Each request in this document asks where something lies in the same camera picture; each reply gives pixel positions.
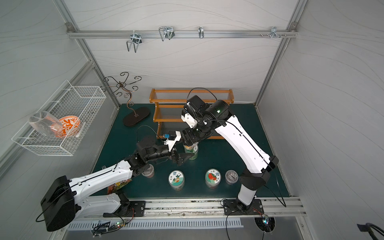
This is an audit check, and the small clear container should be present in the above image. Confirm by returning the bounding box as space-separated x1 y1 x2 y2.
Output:
225 170 239 185
142 164 155 178

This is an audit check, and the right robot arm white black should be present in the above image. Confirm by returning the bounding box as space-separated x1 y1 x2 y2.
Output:
181 96 279 207

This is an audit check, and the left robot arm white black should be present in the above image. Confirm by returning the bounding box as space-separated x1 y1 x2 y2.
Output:
41 137 193 232

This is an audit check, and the wooden two-tier shelf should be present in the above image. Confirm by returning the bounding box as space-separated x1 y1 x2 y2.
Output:
149 89 235 136

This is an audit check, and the jar with green tree lid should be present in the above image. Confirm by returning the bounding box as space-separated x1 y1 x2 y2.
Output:
184 143 199 161

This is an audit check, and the jar with carrot lid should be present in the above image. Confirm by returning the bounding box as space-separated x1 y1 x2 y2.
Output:
168 170 185 191

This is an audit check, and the black metal jewelry stand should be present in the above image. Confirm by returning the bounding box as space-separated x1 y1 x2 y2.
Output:
102 72 150 127

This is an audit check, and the jar with tomato lid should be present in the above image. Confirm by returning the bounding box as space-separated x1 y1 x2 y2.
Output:
205 169 222 189

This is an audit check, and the green snack bag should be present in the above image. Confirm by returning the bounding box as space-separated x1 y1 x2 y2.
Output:
108 179 132 195

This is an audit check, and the orange patterned bowl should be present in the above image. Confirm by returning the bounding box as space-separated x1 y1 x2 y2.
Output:
54 116 81 138

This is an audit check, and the small metal hook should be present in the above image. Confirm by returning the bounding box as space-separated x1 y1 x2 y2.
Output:
198 27 204 39

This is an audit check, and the metal double hook middle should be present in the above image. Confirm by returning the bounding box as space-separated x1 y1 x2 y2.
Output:
159 27 175 42

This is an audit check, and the metal double hook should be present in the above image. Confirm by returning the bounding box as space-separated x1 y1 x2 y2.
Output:
126 33 143 53
159 27 175 42

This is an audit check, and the clear glass cup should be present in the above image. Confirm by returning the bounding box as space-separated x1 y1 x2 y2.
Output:
28 111 63 138

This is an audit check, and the metal double hook left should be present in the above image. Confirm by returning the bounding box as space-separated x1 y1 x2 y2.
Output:
126 33 143 53

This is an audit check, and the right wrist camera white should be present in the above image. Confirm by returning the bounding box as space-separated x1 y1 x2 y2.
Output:
181 110 198 129

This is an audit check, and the aluminium front rail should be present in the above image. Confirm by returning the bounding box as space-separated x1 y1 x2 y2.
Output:
59 196 307 222

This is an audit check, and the aluminium rail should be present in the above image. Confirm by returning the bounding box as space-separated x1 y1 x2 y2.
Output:
59 196 307 222
67 29 299 40

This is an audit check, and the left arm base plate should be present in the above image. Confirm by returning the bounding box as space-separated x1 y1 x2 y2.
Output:
103 201 147 218

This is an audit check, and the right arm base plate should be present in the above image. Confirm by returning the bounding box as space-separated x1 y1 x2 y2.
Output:
221 199 265 216

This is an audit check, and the white slotted cable duct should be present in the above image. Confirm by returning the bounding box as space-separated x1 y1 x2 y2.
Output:
67 218 244 231

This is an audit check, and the white wire basket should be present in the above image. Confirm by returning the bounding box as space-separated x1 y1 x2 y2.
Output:
12 81 106 156

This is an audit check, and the aluminium top rail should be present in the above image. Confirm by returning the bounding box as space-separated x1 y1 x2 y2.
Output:
67 29 299 40

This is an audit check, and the metal bracket hook right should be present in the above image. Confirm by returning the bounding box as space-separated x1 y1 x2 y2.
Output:
260 27 287 39

